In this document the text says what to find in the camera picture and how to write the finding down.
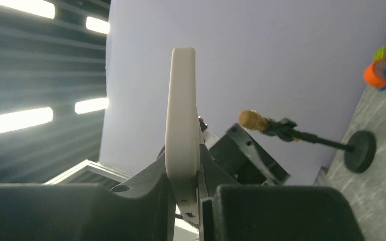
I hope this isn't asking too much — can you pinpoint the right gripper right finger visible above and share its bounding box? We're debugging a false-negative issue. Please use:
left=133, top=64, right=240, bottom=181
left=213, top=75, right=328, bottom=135
left=198, top=145, right=365, bottom=240

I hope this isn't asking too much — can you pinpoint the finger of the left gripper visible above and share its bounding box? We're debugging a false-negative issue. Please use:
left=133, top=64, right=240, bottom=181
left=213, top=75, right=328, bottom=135
left=209, top=123, right=291, bottom=185

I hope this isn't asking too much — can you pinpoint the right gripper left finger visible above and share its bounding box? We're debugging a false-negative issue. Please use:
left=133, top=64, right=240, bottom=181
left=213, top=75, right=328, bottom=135
left=0, top=156, right=175, bottom=240

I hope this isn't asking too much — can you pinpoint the white phone case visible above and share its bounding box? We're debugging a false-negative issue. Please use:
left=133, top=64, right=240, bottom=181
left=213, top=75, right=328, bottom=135
left=165, top=47, right=203, bottom=224

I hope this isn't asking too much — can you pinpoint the black round stand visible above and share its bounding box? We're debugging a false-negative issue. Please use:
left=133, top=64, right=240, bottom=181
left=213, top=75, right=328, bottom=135
left=262, top=118, right=377, bottom=174

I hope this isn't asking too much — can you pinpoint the aluminium rail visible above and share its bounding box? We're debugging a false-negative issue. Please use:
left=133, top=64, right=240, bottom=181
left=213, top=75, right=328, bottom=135
left=44, top=160, right=131, bottom=190

